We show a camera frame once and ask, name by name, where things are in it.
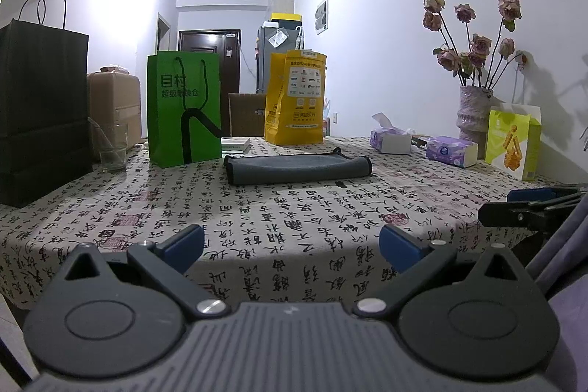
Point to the yellow box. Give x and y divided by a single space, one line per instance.
285 19

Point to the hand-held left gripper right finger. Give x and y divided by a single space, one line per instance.
398 248

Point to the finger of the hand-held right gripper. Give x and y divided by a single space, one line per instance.
546 193
514 215

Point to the brown cardboard box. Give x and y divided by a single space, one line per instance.
247 114

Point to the white purple tissue box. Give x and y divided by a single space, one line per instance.
390 140

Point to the grey textured vase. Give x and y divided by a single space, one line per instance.
473 116

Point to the person's grey clothing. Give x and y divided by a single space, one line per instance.
572 282

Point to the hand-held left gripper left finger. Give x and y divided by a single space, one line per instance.
183 244

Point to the black paper bag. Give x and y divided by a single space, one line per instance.
39 116

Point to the beige suitcase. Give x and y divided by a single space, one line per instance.
117 105

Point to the calligraphy printed tablecloth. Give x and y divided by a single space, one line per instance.
298 217

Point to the white plastic bag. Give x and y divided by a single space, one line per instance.
327 109

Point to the purple tissue pack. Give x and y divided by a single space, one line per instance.
452 152

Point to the white green gift bag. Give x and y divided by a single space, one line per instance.
512 144

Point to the grey refrigerator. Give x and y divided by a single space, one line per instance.
271 52

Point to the yellow paper bag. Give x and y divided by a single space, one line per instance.
296 98

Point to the small dark box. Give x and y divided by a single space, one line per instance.
420 141

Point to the dark brown door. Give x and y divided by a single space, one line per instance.
209 45

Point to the grey towel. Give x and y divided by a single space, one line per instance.
294 166

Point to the wall picture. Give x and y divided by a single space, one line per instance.
322 12

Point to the white book stack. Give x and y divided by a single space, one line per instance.
235 144

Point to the clear drinking glass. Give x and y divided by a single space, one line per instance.
112 148

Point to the dried rose bouquet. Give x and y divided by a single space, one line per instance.
473 47

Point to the green paper bag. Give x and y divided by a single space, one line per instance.
181 107

